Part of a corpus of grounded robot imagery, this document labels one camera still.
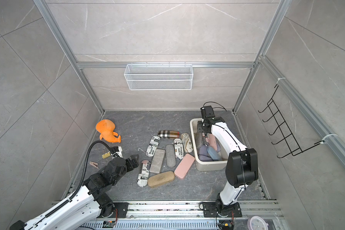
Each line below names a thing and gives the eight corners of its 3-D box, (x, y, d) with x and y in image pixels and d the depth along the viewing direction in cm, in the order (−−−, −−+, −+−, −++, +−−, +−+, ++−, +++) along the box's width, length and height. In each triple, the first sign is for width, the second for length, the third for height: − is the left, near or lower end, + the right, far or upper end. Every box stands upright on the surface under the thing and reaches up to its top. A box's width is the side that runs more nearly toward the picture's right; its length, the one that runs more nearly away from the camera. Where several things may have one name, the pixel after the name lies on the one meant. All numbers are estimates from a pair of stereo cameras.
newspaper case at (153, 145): (145, 155, 95) (144, 153, 93) (154, 137, 105) (154, 134, 102) (153, 158, 94) (152, 156, 92) (161, 138, 104) (161, 136, 101)
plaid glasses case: (158, 139, 104) (157, 136, 101) (158, 132, 108) (158, 129, 105) (179, 139, 104) (179, 136, 101) (179, 132, 108) (179, 129, 105)
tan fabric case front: (149, 188, 82) (148, 187, 80) (147, 179, 85) (146, 178, 83) (175, 178, 85) (175, 177, 83) (172, 170, 88) (172, 168, 86)
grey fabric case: (166, 167, 90) (166, 165, 88) (165, 146, 99) (165, 144, 97) (176, 166, 90) (176, 165, 88) (174, 145, 100) (174, 144, 98)
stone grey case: (149, 171, 88) (149, 170, 86) (155, 150, 97) (155, 148, 95) (160, 173, 87) (160, 172, 85) (165, 151, 97) (165, 149, 94)
